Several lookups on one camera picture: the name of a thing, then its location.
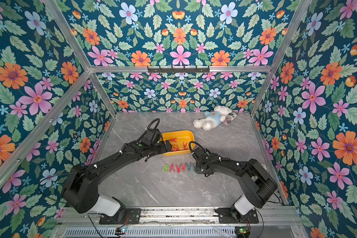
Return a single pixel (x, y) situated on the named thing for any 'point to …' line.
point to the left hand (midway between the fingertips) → (169, 146)
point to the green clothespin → (165, 168)
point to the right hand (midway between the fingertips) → (201, 169)
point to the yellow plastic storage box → (180, 141)
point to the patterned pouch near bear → (231, 116)
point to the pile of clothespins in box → (175, 147)
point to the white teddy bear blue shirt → (212, 119)
